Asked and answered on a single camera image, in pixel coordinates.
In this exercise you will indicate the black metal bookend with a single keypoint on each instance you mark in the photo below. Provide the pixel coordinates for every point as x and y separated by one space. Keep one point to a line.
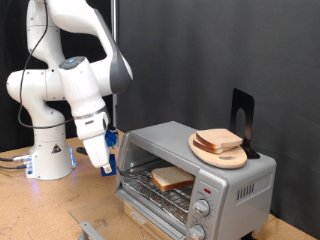
248 103

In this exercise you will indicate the metal spatula with blue block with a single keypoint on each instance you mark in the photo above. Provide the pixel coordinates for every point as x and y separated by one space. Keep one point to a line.
112 161

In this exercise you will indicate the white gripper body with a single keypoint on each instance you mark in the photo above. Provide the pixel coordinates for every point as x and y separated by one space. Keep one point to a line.
96 151

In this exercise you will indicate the white bread slice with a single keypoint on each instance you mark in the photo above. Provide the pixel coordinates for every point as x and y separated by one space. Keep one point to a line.
173 178
205 146
220 137

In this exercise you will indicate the silver toaster oven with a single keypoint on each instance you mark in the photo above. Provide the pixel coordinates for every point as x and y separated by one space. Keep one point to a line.
233 206

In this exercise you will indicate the round wooden serving board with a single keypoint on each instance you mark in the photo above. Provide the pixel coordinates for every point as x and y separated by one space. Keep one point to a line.
226 160

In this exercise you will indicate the wooden riser under oven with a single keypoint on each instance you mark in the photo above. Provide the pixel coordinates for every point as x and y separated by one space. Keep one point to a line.
156 234

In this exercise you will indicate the red oven indicator light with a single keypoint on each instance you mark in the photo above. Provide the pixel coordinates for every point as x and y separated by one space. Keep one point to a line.
207 191

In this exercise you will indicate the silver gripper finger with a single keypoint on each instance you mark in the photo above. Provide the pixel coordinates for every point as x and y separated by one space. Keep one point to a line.
106 168

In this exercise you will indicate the metal pole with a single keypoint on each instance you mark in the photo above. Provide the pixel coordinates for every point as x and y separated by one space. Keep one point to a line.
114 16

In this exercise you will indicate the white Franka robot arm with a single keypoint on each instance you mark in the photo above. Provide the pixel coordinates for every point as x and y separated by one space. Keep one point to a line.
43 150

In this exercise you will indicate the silver oven knob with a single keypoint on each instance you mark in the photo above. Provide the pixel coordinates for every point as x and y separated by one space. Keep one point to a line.
201 208
196 232

